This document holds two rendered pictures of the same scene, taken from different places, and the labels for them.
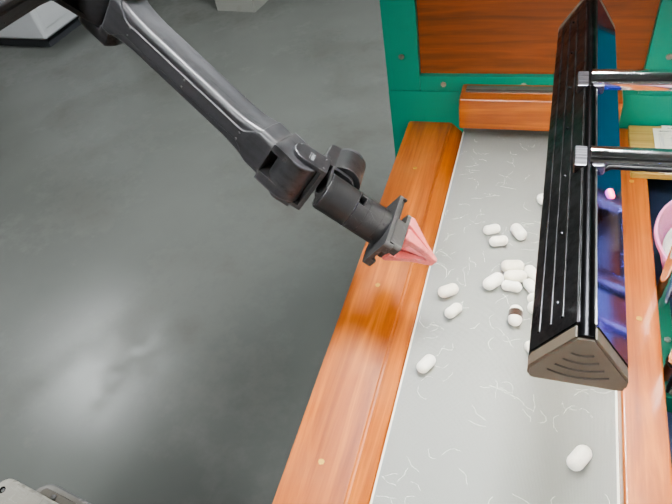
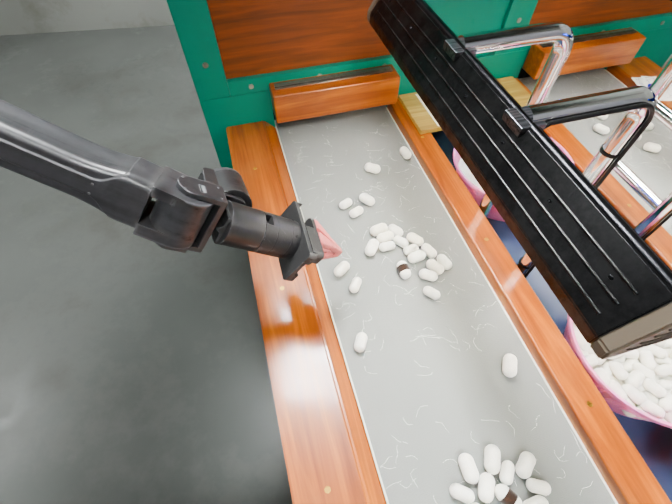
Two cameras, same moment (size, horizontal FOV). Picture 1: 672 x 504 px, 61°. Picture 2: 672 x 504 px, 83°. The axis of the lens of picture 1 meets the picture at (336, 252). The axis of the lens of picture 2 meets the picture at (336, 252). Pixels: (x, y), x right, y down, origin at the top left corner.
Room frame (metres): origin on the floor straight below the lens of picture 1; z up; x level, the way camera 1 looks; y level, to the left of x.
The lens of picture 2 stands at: (0.32, 0.09, 1.36)
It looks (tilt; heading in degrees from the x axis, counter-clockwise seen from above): 55 degrees down; 318
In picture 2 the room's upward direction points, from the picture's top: straight up
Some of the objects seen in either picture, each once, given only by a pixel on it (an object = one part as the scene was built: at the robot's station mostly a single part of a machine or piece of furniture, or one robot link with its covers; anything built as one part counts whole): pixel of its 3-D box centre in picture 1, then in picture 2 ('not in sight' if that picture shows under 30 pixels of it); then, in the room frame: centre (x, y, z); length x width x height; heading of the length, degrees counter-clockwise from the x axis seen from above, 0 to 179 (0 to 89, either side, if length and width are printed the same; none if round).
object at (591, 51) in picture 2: not in sight; (583, 52); (0.63, -1.06, 0.83); 0.30 x 0.06 x 0.07; 64
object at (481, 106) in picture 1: (537, 107); (335, 93); (0.93, -0.46, 0.83); 0.30 x 0.06 x 0.07; 64
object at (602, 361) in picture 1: (585, 137); (478, 102); (0.51, -0.31, 1.08); 0.62 x 0.08 x 0.07; 154
